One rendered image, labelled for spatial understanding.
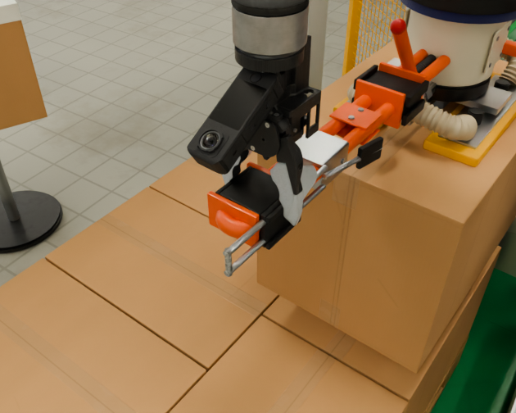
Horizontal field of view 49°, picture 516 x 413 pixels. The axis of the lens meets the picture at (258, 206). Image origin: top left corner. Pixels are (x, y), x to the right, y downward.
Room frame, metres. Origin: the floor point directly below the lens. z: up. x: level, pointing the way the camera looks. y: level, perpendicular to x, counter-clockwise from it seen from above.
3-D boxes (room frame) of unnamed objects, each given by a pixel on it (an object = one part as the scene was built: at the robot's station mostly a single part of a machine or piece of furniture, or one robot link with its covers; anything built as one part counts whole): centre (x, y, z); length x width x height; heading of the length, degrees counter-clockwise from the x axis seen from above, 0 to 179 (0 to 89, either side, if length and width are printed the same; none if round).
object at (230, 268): (0.55, -0.07, 1.20); 0.31 x 0.03 x 0.05; 143
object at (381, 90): (0.81, -0.21, 1.20); 0.10 x 0.08 x 0.06; 53
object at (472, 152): (0.95, -0.44, 1.10); 0.34 x 0.10 x 0.05; 143
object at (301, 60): (0.55, -0.02, 1.34); 0.09 x 0.08 x 0.12; 142
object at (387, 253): (1.00, -0.34, 0.87); 0.60 x 0.40 x 0.40; 143
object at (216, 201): (0.54, 0.01, 1.20); 0.08 x 0.07 x 0.05; 143
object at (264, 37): (0.55, -0.01, 1.42); 0.08 x 0.08 x 0.05
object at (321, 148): (0.64, -0.08, 1.19); 0.07 x 0.07 x 0.04; 53
